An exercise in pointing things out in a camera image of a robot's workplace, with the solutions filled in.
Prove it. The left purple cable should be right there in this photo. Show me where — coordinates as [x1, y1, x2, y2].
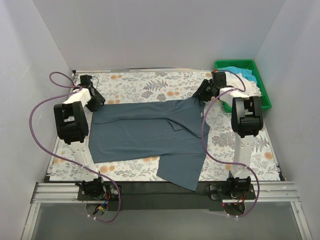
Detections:
[28, 71, 123, 223]

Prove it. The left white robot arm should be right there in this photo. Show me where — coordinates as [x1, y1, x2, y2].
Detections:
[53, 75, 107, 200]

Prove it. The purple cable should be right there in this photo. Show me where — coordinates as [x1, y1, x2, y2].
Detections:
[28, 71, 123, 223]
[201, 70, 260, 218]

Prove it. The light blue t-shirt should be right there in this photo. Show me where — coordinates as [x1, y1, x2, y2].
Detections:
[222, 66, 258, 84]

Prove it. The green plastic bin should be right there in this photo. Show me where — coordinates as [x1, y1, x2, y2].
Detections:
[214, 59, 272, 111]

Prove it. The dark blue-grey t-shirt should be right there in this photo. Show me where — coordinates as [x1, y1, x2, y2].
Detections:
[88, 97, 210, 191]

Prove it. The white t-shirt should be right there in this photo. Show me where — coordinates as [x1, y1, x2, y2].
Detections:
[219, 72, 262, 107]

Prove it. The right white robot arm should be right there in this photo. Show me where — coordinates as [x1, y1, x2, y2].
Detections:
[193, 69, 264, 200]

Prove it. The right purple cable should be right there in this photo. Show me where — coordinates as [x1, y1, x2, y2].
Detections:
[201, 70, 260, 218]

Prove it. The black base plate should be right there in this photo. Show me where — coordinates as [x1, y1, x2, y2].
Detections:
[75, 181, 257, 211]

